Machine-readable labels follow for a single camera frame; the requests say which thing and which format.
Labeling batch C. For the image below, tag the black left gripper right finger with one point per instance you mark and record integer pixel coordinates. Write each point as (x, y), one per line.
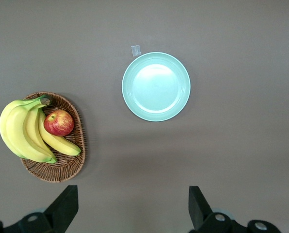
(200, 211)

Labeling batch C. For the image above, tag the yellow banana bunch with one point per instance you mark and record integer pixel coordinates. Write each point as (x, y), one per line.
(16, 126)

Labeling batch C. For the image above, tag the brown wicker basket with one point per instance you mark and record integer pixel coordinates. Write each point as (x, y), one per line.
(62, 170)

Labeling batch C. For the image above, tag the red yellow apple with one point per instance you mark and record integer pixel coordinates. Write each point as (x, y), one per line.
(58, 122)

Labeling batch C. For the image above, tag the small clear tape piece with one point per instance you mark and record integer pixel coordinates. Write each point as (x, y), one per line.
(136, 50)

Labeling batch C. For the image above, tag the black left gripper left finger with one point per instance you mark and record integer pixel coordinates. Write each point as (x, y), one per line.
(62, 206)

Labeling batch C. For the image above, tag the pale green round plate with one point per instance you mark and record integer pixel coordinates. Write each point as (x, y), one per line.
(156, 87)

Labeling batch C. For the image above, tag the brown table cover sheet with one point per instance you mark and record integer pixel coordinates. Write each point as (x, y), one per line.
(231, 145)

